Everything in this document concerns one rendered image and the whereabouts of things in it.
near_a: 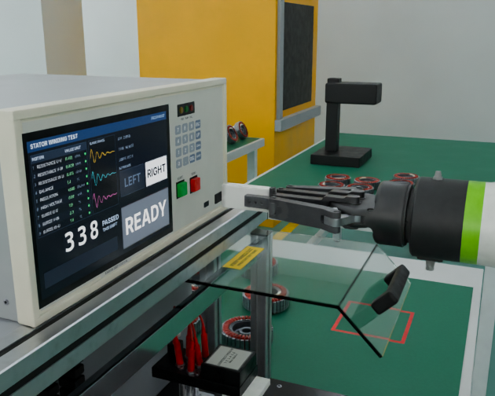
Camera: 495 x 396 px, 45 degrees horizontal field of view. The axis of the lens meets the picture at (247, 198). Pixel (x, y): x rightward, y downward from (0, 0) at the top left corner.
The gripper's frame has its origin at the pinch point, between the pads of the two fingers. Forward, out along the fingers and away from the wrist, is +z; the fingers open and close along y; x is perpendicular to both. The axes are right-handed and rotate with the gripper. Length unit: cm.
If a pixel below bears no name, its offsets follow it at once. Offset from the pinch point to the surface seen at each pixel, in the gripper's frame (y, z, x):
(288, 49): 353, 115, 11
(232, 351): 5.8, 5.0, -26.1
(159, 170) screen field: -5.1, 10.0, 3.7
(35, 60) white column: 278, 280, 3
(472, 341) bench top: 57, -28, -43
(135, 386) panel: 4.9, 22.1, -35.8
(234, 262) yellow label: 5.9, 4.6, -11.7
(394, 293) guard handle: 5.1, -18.4, -12.2
